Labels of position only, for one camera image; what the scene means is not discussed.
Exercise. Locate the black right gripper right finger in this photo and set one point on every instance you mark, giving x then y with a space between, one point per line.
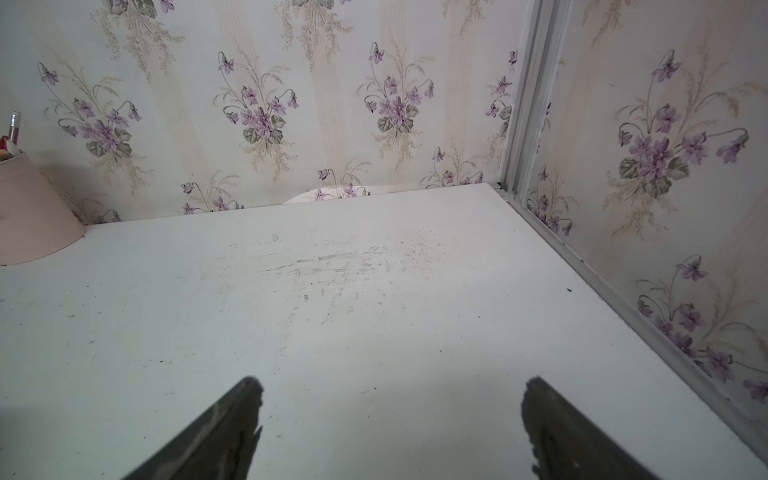
567 445

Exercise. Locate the pink pen holder cup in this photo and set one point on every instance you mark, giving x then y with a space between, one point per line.
35 221

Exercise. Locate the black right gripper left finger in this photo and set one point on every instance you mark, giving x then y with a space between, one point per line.
218 444

